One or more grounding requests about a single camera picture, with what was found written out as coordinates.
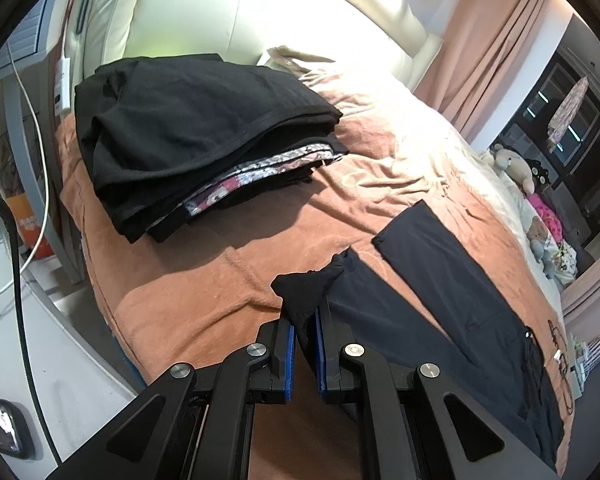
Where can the grey teddy plush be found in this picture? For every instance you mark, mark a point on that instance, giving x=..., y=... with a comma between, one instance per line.
x=537, y=235

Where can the pink plush toy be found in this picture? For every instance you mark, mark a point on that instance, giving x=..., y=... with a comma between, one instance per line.
x=548, y=216

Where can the cream padded headboard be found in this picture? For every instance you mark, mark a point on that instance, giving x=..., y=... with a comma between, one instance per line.
x=383, y=34

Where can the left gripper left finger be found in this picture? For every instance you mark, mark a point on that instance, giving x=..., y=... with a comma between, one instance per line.
x=215, y=422

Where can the folded black garment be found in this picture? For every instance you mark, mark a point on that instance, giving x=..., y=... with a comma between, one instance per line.
x=152, y=131

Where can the black device with screen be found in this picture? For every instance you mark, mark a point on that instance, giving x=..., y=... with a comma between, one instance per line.
x=15, y=437

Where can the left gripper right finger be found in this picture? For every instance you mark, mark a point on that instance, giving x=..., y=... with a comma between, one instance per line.
x=388, y=400

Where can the orange box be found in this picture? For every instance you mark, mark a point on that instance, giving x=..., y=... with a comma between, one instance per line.
x=27, y=225

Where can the beige plush toy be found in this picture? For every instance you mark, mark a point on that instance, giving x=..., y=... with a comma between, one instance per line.
x=508, y=162

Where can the pink curtain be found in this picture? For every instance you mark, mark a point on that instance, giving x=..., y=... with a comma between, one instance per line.
x=483, y=47

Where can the brown fleece blanket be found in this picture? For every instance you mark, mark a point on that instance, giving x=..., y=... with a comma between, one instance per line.
x=206, y=289

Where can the white power adapter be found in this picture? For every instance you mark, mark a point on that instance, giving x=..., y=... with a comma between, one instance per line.
x=62, y=88

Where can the folded floral patterned garment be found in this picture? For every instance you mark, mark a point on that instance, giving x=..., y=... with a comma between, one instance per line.
x=258, y=170

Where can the stack of books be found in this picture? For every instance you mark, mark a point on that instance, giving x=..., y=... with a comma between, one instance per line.
x=585, y=357

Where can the dark navy pants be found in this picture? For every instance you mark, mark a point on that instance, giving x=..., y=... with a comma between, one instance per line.
x=474, y=335

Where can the hanging floral cloth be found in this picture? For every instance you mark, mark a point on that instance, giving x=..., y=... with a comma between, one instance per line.
x=565, y=113

